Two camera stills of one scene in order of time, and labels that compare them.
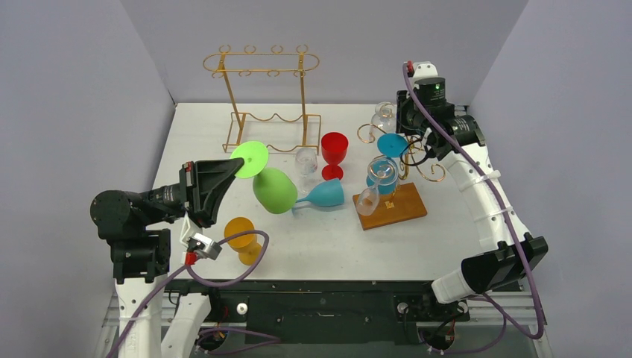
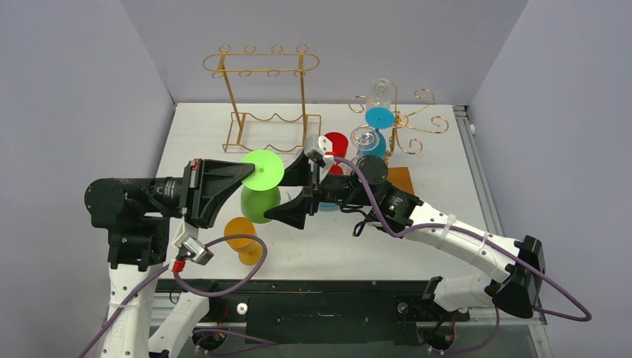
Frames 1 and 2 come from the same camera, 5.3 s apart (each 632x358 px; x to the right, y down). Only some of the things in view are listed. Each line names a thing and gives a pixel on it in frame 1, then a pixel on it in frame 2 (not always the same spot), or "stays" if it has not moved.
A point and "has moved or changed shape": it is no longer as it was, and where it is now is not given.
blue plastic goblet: [384, 172] to [378, 118]
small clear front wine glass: [382, 171] has moved or changed shape
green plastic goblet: [273, 189] has moved or changed shape
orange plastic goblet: [247, 245] stays
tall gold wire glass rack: [269, 89] stays
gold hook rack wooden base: [401, 206] has moved or changed shape
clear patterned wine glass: [385, 117] to [381, 93]
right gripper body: [412, 121] to [315, 189]
